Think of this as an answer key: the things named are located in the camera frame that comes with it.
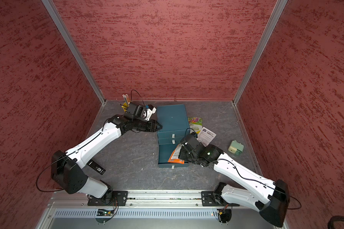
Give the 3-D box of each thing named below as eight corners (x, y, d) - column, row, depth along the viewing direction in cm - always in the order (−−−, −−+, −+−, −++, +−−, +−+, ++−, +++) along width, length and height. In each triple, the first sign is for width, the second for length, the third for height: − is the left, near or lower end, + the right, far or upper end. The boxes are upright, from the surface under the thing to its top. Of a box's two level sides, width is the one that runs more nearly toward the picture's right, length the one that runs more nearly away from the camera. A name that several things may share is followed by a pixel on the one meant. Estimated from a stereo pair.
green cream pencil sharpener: (227, 149, 95) (229, 146, 91) (231, 142, 99) (233, 138, 95) (238, 156, 92) (242, 152, 88) (242, 148, 96) (245, 144, 92)
